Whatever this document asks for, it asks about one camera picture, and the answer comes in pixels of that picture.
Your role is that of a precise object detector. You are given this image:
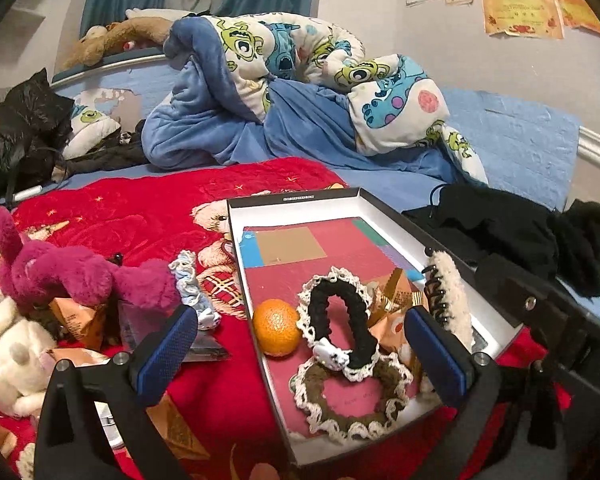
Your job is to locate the red printed blanket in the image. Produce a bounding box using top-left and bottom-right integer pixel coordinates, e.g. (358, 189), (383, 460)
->
(0, 156), (571, 480)

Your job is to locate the magenta plush toy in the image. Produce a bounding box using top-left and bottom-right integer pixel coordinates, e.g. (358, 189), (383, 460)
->
(0, 206), (183, 311)

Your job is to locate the red booklet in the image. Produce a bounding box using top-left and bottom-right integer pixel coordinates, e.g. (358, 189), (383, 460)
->
(242, 217), (431, 441)

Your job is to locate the white plush toy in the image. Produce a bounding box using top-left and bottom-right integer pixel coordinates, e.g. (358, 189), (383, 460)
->
(0, 295), (56, 416)

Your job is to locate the brown lace-trimmed scrunchie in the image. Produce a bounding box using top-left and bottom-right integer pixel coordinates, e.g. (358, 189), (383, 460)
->
(290, 350), (413, 443)

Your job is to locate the blue bed sheet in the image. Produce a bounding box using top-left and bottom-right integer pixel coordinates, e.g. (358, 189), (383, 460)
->
(50, 67), (583, 211)

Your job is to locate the cartoon monster printed blanket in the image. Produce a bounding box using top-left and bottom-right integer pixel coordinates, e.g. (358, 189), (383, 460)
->
(142, 12), (488, 186)

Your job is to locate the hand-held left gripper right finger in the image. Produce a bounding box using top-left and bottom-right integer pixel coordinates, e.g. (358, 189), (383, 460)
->
(405, 306), (573, 480)

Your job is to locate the cartoon printed pillow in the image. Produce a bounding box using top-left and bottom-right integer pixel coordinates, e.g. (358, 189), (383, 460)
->
(62, 105), (123, 161)

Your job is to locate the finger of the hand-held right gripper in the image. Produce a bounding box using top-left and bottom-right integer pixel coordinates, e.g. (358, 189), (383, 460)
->
(474, 254), (589, 362)

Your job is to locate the dark brown garment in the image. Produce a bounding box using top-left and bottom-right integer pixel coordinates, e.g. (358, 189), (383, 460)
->
(55, 120), (153, 178)

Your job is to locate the black fleece jacket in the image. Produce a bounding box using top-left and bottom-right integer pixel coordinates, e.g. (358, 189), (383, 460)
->
(402, 183), (600, 298)

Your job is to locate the shallow black and white box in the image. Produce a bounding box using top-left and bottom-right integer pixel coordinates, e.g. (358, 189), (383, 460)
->
(226, 187), (526, 468)

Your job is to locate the black lace-trimmed scrunchie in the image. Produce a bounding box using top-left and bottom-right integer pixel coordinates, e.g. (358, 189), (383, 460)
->
(297, 266), (381, 381)

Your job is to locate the yellow wall certificate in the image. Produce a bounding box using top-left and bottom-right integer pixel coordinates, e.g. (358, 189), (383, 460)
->
(482, 0), (565, 40)
(555, 0), (600, 38)

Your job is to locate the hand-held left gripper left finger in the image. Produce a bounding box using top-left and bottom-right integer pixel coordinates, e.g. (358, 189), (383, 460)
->
(32, 304), (199, 480)

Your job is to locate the brown plush toy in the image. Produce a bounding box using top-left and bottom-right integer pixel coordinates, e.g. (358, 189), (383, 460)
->
(62, 16), (176, 68)

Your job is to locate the orange mandarin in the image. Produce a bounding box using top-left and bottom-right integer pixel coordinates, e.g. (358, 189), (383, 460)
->
(252, 299), (302, 357)

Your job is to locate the black plastic bag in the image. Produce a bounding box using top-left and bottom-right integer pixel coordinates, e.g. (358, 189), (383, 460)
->
(0, 67), (76, 201)

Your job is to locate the clear plastic bag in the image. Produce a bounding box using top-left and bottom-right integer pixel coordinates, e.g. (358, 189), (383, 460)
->
(117, 300), (231, 363)

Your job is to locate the orange triangular snack packet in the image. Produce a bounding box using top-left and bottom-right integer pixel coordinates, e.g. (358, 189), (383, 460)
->
(367, 267), (431, 361)

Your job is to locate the white fuzzy hair claw clip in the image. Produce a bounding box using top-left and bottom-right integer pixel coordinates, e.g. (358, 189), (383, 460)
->
(422, 249), (476, 348)

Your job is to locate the blue and white scrunchie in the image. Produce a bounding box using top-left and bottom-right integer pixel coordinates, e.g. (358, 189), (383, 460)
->
(169, 250), (221, 331)

